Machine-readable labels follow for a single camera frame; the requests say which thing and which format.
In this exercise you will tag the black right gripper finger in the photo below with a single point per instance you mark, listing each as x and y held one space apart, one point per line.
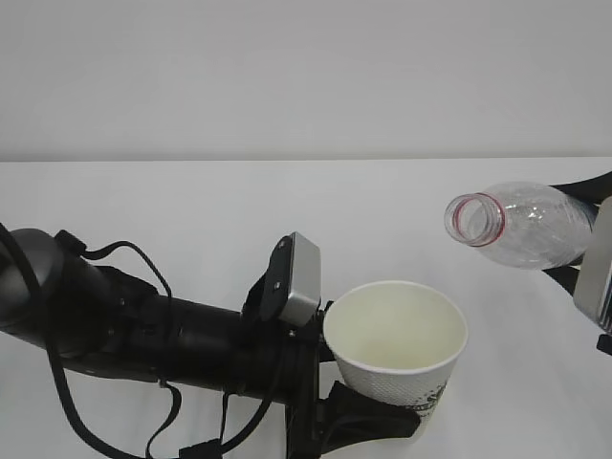
588 193
566 277

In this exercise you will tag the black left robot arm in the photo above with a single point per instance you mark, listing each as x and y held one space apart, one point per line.
96 320

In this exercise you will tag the white paper cup green logo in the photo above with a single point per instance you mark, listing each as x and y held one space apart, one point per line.
396 342

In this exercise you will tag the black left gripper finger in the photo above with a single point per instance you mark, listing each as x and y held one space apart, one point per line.
348 418

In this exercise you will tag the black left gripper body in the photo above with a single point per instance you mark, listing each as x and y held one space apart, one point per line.
309 426

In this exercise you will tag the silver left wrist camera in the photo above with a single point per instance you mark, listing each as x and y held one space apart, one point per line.
290 288

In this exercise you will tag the clear water bottle red label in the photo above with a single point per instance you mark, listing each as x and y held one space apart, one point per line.
522 225

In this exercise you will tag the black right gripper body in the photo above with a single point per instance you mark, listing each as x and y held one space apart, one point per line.
604 344

